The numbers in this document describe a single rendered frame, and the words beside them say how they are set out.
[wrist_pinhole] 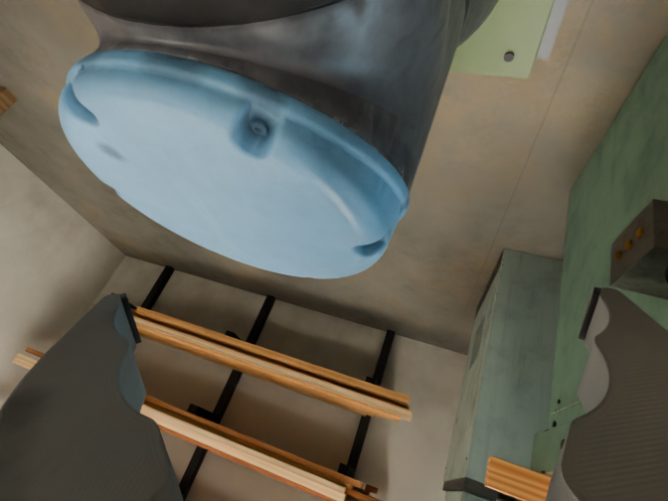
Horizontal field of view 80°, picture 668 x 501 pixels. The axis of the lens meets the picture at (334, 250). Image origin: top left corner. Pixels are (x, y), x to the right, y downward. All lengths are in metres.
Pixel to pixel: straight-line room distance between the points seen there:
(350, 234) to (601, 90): 1.13
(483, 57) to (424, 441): 2.72
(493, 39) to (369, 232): 0.28
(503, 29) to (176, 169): 0.31
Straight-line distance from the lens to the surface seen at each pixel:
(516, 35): 0.40
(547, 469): 0.68
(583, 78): 1.23
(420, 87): 0.18
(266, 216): 0.17
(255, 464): 2.59
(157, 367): 3.52
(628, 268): 0.70
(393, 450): 2.95
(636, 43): 1.19
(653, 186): 0.94
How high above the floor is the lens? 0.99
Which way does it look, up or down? 27 degrees down
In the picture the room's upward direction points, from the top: 158 degrees counter-clockwise
